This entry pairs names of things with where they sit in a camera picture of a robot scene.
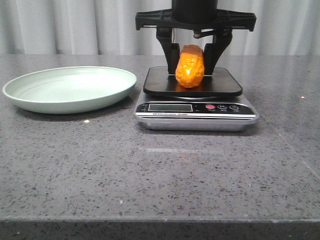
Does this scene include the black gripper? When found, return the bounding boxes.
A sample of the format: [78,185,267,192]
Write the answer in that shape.
[135,9,257,75]

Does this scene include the orange corn cob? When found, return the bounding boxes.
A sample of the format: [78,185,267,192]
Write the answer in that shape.
[175,44,205,88]

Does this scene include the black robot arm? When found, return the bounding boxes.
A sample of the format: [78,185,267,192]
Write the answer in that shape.
[135,0,257,75]

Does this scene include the silver digital kitchen scale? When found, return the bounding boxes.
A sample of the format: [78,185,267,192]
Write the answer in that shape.
[134,66,260,132]

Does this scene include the pale green plate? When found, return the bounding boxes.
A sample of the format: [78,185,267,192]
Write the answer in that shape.
[2,66,137,114]

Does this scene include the white pleated curtain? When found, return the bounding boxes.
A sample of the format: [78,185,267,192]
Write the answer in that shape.
[0,0,320,56]

